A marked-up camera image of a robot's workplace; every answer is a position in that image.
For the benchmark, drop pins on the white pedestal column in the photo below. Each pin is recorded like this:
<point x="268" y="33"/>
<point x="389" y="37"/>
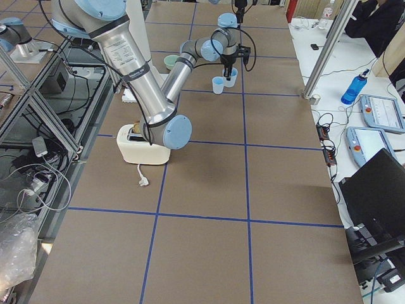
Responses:
<point x="137" y="29"/>

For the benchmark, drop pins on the aluminium frame post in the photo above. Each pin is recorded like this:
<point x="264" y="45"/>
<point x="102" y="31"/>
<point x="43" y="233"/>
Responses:
<point x="333" y="36"/>

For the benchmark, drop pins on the black laptop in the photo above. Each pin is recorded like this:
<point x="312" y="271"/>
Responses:
<point x="374" y="197"/>

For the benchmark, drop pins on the seated person in black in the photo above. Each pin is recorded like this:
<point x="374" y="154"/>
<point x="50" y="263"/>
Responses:
<point x="376" y="21"/>

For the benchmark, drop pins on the cream toaster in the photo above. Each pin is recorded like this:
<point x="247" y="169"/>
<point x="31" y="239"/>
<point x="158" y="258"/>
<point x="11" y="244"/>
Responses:
<point x="134" y="149"/>

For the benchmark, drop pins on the teach pendant tablet far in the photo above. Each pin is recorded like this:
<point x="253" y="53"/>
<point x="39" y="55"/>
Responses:
<point x="382" y="112"/>

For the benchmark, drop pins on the green bowl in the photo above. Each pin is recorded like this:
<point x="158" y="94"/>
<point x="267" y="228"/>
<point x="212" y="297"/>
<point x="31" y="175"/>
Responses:
<point x="170" y="61"/>

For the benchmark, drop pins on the teach pendant tablet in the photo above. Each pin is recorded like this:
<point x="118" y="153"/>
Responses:
<point x="364" y="143"/>
<point x="382" y="112"/>

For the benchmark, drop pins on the crumpled plastic bag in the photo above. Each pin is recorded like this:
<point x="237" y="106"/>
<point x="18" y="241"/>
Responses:
<point x="18" y="249"/>

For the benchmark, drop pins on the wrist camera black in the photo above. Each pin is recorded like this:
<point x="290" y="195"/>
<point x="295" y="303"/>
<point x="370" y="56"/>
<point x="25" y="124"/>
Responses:
<point x="243" y="52"/>

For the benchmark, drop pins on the clear water bottle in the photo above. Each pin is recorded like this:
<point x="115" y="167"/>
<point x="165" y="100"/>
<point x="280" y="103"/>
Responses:
<point x="326" y="14"/>

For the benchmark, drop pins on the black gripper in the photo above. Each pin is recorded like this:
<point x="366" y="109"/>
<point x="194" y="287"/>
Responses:
<point x="227" y="60"/>
<point x="240" y="13"/>

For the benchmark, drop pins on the small metal cylinder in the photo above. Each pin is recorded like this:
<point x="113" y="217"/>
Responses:
<point x="315" y="99"/>

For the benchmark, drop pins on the blue water bottle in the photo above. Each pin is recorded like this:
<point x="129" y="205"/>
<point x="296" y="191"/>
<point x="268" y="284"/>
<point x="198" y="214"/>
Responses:
<point x="355" y="88"/>

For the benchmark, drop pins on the teach pendant tablet near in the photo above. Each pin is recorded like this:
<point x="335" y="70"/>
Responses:
<point x="364" y="143"/>

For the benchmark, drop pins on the light blue cup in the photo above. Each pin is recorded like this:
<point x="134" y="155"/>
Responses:
<point x="217" y="84"/>
<point x="230" y="81"/>

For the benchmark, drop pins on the white power plug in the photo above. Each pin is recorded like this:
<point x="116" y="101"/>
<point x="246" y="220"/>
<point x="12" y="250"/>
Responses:
<point x="143" y="181"/>

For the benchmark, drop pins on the bread slice in toaster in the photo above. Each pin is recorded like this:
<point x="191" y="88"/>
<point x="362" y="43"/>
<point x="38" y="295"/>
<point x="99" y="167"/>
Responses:
<point x="137" y="128"/>

